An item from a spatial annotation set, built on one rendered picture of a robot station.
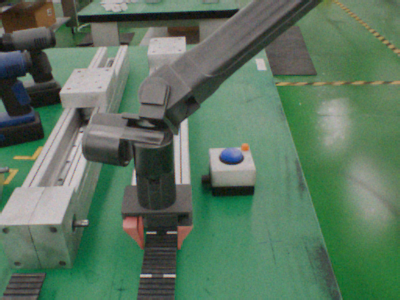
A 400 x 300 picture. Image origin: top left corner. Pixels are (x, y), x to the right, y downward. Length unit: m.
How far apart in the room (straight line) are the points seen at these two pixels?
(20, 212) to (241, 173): 0.38
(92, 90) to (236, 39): 0.47
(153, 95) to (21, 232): 0.29
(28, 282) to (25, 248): 0.06
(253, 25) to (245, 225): 0.34
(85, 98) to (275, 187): 0.47
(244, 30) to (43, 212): 0.39
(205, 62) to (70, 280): 0.38
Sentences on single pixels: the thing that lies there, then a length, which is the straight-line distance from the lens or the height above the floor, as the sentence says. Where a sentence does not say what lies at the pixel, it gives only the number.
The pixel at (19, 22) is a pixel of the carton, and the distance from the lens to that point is 4.47.
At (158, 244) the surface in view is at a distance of 0.64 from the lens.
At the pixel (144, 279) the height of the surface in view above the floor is 0.81.
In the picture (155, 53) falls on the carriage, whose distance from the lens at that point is 1.14.
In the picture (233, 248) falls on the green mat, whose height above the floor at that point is 0.78.
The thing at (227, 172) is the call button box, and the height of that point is 0.84.
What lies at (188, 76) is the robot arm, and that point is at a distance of 0.52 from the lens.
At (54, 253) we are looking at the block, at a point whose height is 0.81.
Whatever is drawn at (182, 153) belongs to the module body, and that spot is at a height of 0.86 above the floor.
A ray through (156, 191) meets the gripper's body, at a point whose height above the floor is 0.92.
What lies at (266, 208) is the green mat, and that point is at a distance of 0.74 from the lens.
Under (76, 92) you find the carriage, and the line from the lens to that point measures 0.93.
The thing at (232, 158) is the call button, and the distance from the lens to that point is 0.74.
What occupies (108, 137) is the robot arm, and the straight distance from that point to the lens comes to 0.54.
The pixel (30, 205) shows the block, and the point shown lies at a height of 0.87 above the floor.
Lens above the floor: 1.25
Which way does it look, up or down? 31 degrees down
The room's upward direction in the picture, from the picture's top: 5 degrees counter-clockwise
